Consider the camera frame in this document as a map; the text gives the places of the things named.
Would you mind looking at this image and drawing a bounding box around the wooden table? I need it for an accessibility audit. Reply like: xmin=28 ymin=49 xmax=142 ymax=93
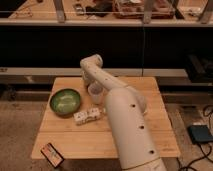
xmin=31 ymin=77 xmax=180 ymax=159

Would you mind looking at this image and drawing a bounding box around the white ceramic cup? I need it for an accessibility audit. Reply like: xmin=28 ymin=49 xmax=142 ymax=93
xmin=88 ymin=84 xmax=103 ymax=104

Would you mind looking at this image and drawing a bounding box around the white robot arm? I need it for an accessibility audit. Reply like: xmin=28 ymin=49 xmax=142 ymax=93
xmin=80 ymin=54 xmax=167 ymax=171

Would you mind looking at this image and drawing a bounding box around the green ceramic bowl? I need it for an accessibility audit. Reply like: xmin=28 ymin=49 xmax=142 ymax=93
xmin=49 ymin=88 xmax=81 ymax=117

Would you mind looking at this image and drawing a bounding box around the black cable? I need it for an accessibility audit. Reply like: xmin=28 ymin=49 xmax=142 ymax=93
xmin=176 ymin=105 xmax=213 ymax=171

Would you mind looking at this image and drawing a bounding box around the wooden shelf with clutter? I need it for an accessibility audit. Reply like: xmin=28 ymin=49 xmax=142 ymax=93
xmin=0 ymin=0 xmax=213 ymax=27

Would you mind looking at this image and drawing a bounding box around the red and black box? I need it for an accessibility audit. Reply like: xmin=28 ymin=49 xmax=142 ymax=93
xmin=40 ymin=143 xmax=64 ymax=168

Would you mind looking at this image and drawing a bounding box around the black foot pedal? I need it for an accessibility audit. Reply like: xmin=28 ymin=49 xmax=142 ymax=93
xmin=187 ymin=125 xmax=213 ymax=144

